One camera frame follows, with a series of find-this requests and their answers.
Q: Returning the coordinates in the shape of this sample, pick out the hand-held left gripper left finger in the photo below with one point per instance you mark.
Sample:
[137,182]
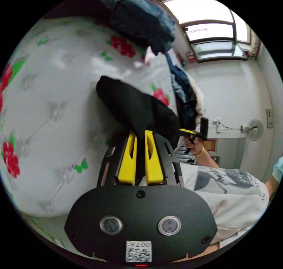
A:
[127,160]

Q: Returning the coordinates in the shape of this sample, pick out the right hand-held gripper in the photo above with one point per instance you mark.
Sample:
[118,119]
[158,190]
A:
[197,135]

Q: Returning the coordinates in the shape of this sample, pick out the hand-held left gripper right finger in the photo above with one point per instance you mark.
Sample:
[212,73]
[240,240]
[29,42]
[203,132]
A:
[154,163]

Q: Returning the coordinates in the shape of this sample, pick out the black pants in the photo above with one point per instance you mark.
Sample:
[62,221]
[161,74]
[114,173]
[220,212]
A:
[132,105]

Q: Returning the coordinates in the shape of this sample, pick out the person's right forearm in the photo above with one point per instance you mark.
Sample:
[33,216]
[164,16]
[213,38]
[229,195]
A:
[209,160]

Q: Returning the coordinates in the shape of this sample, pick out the person's right hand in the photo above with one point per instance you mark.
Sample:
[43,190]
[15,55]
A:
[195,149]

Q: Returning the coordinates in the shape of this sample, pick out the person's body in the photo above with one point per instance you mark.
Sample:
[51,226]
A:
[227,198]

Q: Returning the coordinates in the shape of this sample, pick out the bed with floral sheet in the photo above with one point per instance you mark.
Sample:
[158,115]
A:
[55,92]

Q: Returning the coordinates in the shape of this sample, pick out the window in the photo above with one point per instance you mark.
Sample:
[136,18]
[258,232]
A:
[210,26]

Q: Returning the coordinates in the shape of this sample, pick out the pile of clothes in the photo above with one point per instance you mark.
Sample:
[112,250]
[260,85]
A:
[141,19]

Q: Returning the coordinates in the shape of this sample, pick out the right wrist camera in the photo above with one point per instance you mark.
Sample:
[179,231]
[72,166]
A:
[204,125]

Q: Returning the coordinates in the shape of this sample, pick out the white wall fan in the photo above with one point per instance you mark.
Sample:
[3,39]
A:
[255,130]

